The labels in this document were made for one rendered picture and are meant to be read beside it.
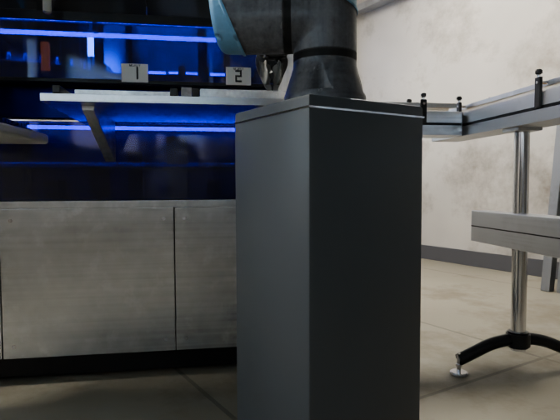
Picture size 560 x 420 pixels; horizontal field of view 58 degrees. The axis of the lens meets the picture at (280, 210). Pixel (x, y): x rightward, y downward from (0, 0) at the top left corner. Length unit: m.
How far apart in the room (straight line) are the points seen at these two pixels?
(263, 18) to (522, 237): 1.22
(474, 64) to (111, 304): 3.43
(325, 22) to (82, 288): 1.23
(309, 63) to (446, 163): 3.61
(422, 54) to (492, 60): 0.71
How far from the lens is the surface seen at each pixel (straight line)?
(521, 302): 1.94
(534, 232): 1.79
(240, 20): 0.94
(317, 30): 0.92
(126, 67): 1.78
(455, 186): 4.40
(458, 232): 4.39
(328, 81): 0.89
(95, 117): 1.46
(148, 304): 1.78
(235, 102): 1.35
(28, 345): 1.89
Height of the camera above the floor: 0.65
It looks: 3 degrees down
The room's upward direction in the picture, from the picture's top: straight up
